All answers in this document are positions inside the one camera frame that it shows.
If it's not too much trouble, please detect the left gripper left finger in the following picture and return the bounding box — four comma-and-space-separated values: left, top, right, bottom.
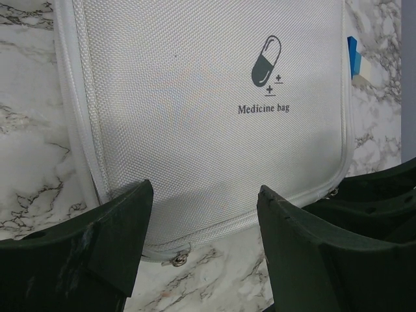
1, 181, 153, 311

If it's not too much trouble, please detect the grey medicine kit box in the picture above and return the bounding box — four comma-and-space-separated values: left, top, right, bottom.
54, 1, 354, 266

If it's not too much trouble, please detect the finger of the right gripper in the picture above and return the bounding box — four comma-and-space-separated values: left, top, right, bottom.
305, 159, 415, 241

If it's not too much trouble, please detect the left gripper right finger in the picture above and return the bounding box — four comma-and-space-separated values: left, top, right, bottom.
257, 186, 415, 311

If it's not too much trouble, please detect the blue toy block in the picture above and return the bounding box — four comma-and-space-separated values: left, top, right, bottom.
347, 36, 372, 85

